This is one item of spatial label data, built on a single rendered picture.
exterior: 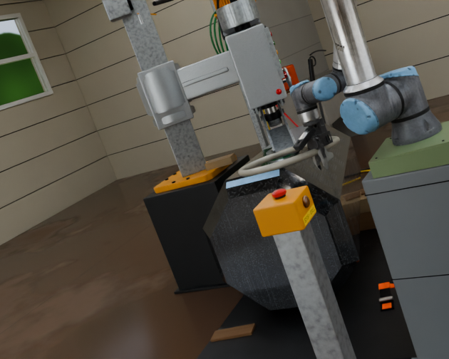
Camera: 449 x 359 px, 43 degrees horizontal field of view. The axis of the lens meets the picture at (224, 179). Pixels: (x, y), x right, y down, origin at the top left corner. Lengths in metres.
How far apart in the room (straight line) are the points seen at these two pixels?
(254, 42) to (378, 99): 1.19
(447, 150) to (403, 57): 6.08
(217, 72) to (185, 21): 5.53
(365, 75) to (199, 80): 1.94
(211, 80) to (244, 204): 1.15
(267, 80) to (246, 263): 1.01
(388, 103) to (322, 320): 0.91
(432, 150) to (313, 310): 0.84
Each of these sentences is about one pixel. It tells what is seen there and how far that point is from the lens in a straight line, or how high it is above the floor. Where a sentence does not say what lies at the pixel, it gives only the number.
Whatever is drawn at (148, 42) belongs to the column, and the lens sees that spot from 3.95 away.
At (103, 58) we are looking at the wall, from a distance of 10.42.
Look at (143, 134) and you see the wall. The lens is 10.30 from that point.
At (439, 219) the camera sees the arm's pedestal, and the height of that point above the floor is 0.65.
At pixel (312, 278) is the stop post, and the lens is 1.51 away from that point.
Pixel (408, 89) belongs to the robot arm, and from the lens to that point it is 2.22.
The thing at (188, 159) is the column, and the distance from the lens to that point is 3.98.
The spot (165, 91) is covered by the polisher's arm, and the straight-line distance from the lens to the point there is 3.87.
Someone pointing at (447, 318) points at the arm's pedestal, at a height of 0.24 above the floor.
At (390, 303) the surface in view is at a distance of 3.07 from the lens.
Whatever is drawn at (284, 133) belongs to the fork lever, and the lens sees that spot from 3.09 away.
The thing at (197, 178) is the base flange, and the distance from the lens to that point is 3.81.
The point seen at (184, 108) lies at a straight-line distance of 3.91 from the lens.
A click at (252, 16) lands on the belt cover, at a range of 3.14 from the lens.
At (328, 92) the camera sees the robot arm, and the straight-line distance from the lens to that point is 2.31.
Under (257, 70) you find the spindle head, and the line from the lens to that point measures 3.15.
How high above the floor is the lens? 1.46
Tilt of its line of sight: 11 degrees down
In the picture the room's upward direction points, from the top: 20 degrees counter-clockwise
